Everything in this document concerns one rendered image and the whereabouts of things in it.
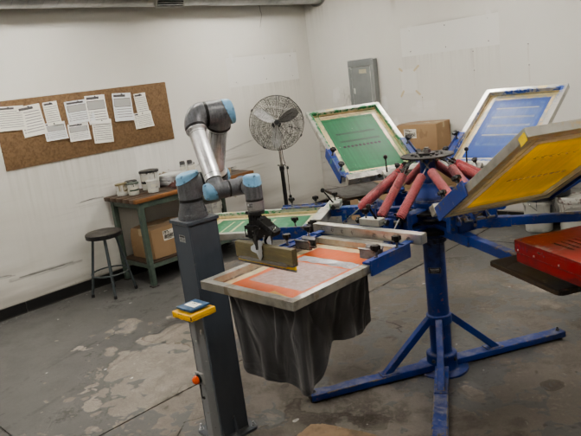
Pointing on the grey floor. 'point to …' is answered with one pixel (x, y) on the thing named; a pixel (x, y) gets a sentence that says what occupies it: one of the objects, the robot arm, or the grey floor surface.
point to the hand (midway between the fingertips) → (265, 255)
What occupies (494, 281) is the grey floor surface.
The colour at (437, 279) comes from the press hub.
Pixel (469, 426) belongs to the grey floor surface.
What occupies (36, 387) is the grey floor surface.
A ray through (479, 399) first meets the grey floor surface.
